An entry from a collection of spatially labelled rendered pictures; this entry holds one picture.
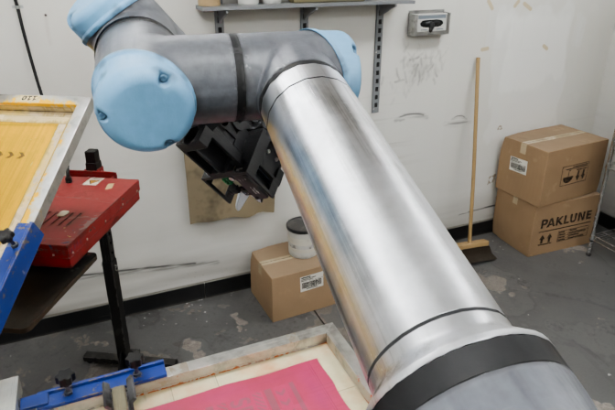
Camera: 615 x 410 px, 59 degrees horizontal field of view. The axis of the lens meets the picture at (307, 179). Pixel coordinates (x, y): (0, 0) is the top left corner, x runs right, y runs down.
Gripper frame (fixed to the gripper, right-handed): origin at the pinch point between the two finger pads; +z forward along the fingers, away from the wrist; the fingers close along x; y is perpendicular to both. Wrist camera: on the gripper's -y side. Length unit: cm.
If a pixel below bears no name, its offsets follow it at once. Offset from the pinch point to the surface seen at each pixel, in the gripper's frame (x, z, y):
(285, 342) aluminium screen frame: -55, 70, -4
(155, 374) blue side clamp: -74, 47, 15
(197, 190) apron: -187, 115, -102
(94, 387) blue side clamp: -83, 38, 22
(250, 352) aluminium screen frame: -61, 64, 2
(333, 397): -38, 74, 8
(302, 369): -49, 73, 2
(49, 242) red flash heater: -133, 32, -18
